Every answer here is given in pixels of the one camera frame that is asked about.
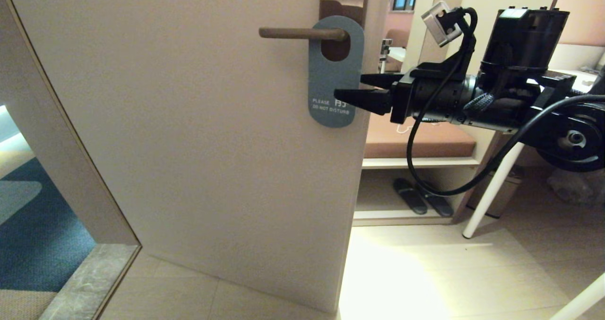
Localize blue do-not-disturb door sign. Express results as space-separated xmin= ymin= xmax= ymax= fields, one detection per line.
xmin=308 ymin=16 xmax=365 ymax=128

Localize beige wooden door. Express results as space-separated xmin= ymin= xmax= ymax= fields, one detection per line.
xmin=4 ymin=0 xmax=393 ymax=315

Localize grey marble door threshold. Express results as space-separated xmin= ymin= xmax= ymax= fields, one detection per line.
xmin=38 ymin=244 xmax=140 ymax=320

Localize brown bench cushion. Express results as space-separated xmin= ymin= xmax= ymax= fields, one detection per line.
xmin=363 ymin=114 xmax=477 ymax=160

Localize white table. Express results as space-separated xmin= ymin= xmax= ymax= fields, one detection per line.
xmin=462 ymin=86 xmax=605 ymax=320

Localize dark slipper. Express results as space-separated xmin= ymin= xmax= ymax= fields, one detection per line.
xmin=415 ymin=181 xmax=453 ymax=218
xmin=393 ymin=178 xmax=428 ymax=215

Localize beige waste bin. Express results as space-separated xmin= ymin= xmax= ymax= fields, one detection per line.
xmin=475 ymin=166 xmax=524 ymax=219

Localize white washbasin counter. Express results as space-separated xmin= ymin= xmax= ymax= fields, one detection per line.
xmin=548 ymin=43 xmax=605 ymax=91

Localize grey plastic bag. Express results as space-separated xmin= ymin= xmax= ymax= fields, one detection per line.
xmin=547 ymin=169 xmax=605 ymax=205

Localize black braided cable sleeve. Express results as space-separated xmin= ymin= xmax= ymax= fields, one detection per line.
xmin=463 ymin=92 xmax=496 ymax=115

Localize wall mirror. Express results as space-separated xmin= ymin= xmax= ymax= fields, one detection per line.
xmin=378 ymin=0 xmax=438 ymax=75

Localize black camera cable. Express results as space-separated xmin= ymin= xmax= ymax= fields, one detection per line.
xmin=406 ymin=7 xmax=605 ymax=197

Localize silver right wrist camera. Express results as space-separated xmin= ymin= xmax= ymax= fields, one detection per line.
xmin=422 ymin=0 xmax=463 ymax=47

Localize bronze door handle lever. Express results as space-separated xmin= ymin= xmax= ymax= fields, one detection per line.
xmin=259 ymin=27 xmax=349 ymax=43

